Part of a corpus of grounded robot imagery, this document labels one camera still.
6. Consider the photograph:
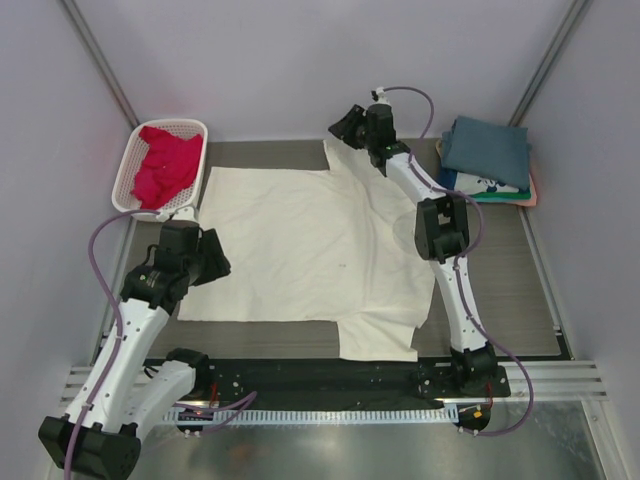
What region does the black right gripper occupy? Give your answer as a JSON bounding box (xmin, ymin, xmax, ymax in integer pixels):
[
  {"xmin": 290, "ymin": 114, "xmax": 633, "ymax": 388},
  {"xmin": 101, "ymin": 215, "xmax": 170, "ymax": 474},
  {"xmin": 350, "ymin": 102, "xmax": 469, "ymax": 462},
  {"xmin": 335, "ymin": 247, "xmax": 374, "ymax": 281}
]
[{"xmin": 327, "ymin": 104, "xmax": 375, "ymax": 150}]

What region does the white perforated plastic basket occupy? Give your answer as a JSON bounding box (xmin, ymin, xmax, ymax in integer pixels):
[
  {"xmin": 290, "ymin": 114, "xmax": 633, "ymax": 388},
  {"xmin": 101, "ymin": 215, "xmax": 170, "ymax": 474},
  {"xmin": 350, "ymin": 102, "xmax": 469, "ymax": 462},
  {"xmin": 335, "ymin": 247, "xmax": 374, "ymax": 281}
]
[{"xmin": 111, "ymin": 118, "xmax": 208, "ymax": 222}]

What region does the cream white t shirt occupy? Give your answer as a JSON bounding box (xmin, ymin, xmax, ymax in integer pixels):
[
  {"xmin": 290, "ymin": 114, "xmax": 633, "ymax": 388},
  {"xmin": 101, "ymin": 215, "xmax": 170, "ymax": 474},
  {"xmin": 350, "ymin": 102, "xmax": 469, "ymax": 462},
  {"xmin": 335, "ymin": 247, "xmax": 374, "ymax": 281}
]
[{"xmin": 178, "ymin": 140, "xmax": 435, "ymax": 362}]

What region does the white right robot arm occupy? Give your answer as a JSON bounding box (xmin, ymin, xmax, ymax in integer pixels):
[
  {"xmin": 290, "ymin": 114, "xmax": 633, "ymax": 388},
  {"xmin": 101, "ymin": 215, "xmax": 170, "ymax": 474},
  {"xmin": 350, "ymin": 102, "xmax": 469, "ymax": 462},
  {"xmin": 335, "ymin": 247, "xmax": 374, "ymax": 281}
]
[{"xmin": 328, "ymin": 101, "xmax": 498, "ymax": 396}]

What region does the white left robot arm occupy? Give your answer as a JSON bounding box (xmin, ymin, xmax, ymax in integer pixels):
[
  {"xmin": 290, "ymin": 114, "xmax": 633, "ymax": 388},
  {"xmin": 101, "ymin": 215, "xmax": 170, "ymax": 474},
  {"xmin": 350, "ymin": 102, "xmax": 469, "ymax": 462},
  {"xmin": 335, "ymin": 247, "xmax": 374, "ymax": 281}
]
[{"xmin": 38, "ymin": 220, "xmax": 231, "ymax": 479}]

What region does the red t shirt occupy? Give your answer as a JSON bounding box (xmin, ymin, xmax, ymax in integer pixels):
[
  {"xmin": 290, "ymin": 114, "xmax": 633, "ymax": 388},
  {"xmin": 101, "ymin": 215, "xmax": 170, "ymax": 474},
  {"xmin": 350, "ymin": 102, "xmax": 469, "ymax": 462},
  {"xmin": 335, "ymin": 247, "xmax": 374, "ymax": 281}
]
[{"xmin": 131, "ymin": 126, "xmax": 204, "ymax": 210}]

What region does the folded white blue patterned shirt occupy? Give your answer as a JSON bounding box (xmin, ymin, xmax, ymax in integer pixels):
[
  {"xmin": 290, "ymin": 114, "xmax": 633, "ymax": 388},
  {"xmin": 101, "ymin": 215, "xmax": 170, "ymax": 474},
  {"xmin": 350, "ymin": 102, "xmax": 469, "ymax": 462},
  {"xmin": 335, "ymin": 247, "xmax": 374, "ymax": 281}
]
[{"xmin": 437, "ymin": 168, "xmax": 529, "ymax": 196}]

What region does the folded green t shirt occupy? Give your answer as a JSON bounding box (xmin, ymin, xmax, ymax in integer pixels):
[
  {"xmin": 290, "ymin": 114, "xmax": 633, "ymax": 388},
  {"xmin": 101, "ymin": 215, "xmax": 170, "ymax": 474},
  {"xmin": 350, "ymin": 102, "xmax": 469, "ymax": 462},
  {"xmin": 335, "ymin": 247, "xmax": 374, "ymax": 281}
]
[{"xmin": 473, "ymin": 191, "xmax": 537, "ymax": 207}]

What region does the folded grey-blue t shirt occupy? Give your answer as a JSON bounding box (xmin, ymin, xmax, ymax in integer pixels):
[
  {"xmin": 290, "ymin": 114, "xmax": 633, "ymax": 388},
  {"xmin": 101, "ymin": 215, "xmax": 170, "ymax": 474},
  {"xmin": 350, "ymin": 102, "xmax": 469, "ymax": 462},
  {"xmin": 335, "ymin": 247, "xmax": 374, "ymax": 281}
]
[{"xmin": 438, "ymin": 115, "xmax": 530, "ymax": 192}]

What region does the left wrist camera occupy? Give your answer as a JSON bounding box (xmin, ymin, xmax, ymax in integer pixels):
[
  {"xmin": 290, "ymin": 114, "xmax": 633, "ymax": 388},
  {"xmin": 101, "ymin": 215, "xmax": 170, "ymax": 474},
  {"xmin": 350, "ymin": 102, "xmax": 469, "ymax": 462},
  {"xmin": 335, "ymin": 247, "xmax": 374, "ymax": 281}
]
[{"xmin": 154, "ymin": 205, "xmax": 198, "ymax": 223}]

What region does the left aluminium frame post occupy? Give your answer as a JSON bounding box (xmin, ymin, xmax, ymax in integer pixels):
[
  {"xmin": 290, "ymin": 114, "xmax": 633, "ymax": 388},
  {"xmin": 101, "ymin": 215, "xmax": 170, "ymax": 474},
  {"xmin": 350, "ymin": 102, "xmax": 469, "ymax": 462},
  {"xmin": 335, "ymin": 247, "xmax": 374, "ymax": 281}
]
[{"xmin": 58, "ymin": 0, "xmax": 140, "ymax": 129}]

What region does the aluminium frame post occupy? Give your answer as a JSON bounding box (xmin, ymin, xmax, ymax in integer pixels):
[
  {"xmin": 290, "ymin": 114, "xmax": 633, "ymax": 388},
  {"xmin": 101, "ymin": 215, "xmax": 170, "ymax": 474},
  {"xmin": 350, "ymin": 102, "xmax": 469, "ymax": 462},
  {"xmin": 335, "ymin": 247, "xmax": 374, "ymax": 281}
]
[
  {"xmin": 58, "ymin": 0, "xmax": 140, "ymax": 129},
  {"xmin": 509, "ymin": 0, "xmax": 593, "ymax": 126}
]

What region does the right aluminium frame post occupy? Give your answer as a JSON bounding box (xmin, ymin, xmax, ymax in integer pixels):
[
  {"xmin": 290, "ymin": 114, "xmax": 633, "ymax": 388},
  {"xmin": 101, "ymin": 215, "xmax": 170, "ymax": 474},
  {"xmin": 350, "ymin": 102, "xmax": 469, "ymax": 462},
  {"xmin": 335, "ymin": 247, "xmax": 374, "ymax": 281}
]
[{"xmin": 509, "ymin": 0, "xmax": 593, "ymax": 126}]

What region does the slotted grey cable duct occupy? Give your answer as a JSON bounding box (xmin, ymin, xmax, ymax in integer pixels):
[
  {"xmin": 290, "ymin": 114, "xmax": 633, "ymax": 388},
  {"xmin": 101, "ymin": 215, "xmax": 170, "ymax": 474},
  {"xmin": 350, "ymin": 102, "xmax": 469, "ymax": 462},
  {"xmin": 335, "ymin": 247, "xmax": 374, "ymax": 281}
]
[{"xmin": 159, "ymin": 405, "xmax": 459, "ymax": 428}]

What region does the aluminium extrusion rail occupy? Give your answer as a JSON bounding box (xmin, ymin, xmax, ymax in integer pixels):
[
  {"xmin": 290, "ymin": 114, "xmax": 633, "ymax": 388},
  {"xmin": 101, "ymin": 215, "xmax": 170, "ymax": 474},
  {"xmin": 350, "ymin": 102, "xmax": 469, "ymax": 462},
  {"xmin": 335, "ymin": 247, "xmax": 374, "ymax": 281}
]
[{"xmin": 500, "ymin": 360, "xmax": 608, "ymax": 402}]

